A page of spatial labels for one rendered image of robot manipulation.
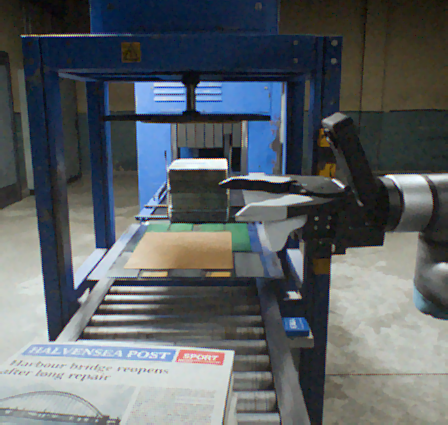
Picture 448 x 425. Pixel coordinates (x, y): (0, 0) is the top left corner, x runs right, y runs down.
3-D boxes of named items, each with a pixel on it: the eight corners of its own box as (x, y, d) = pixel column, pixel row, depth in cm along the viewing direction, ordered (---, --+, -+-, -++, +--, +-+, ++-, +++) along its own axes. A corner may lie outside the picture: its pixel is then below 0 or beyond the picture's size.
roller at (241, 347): (271, 366, 102) (272, 347, 101) (69, 366, 102) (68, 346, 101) (269, 354, 107) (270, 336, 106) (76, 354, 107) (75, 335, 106)
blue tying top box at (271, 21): (279, 39, 140) (280, -28, 135) (90, 40, 139) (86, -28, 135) (266, 56, 184) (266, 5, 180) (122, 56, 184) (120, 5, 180)
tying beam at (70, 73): (341, 69, 131) (342, 34, 129) (23, 70, 131) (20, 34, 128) (301, 82, 197) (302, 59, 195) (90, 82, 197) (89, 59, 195)
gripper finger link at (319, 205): (295, 223, 47) (349, 207, 52) (296, 210, 47) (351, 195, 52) (266, 210, 51) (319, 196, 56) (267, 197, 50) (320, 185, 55)
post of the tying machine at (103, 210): (120, 382, 219) (102, 57, 187) (103, 382, 219) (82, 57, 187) (124, 372, 228) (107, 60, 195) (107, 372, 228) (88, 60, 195)
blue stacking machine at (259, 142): (289, 264, 386) (297, 12, 343) (141, 265, 386) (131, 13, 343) (271, 221, 533) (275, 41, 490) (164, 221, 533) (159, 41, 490)
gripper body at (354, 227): (300, 258, 53) (393, 252, 55) (306, 190, 50) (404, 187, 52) (282, 233, 60) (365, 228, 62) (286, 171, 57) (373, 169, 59)
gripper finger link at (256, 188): (218, 219, 60) (286, 228, 57) (218, 177, 58) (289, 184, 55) (225, 211, 62) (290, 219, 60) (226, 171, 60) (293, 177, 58)
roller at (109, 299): (262, 315, 128) (262, 299, 127) (100, 315, 128) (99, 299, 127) (260, 308, 133) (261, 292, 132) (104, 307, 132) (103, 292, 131)
